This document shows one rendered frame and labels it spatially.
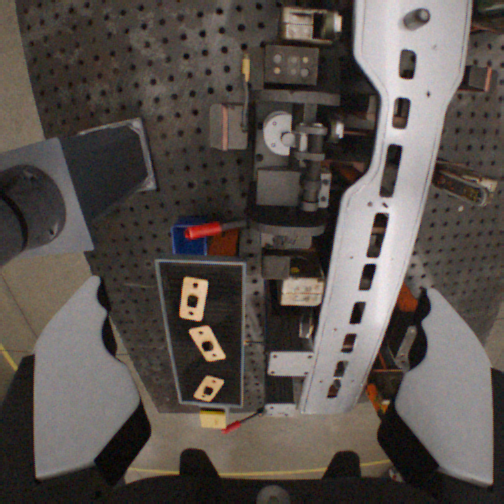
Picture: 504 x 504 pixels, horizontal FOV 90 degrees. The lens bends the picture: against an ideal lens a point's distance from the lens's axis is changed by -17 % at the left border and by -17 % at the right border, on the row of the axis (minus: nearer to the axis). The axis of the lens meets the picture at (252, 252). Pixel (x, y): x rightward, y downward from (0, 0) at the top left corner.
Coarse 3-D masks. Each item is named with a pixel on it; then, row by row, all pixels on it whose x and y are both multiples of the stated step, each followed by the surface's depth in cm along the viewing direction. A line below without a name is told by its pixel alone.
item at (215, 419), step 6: (204, 414) 65; (210, 414) 65; (216, 414) 65; (222, 414) 65; (204, 420) 66; (210, 420) 66; (216, 420) 65; (222, 420) 65; (204, 426) 67; (210, 426) 67; (216, 426) 67; (222, 426) 67
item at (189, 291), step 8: (184, 280) 46; (192, 280) 46; (200, 280) 46; (184, 288) 47; (192, 288) 47; (200, 288) 47; (184, 296) 48; (192, 296) 48; (200, 296) 48; (184, 304) 49; (192, 304) 48; (200, 304) 49; (184, 312) 49; (200, 312) 49
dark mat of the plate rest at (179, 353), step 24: (168, 264) 45; (192, 264) 45; (216, 264) 45; (168, 288) 48; (216, 288) 47; (240, 288) 47; (168, 312) 50; (192, 312) 50; (216, 312) 50; (240, 312) 49; (216, 336) 52; (240, 336) 52; (192, 360) 55; (216, 360) 55; (240, 360) 55; (192, 384) 59; (240, 384) 59
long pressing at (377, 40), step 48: (384, 0) 39; (432, 0) 38; (384, 48) 43; (432, 48) 42; (384, 96) 47; (432, 96) 46; (384, 144) 51; (432, 144) 50; (336, 240) 60; (384, 240) 60; (336, 288) 66; (384, 288) 66; (336, 336) 73
